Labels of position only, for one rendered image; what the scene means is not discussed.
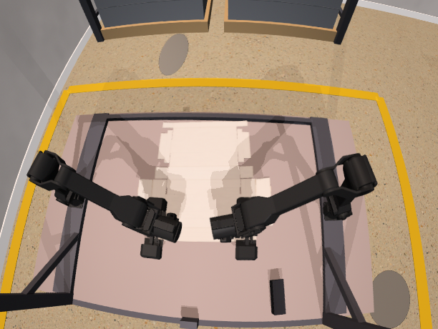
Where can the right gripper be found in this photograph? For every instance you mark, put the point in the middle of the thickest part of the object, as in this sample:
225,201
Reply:
246,249

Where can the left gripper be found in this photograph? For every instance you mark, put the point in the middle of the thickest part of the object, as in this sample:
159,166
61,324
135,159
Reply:
152,248

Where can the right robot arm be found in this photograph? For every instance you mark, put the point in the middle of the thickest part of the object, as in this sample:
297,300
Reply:
259,212

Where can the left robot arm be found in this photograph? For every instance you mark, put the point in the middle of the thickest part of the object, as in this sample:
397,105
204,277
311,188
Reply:
72,188

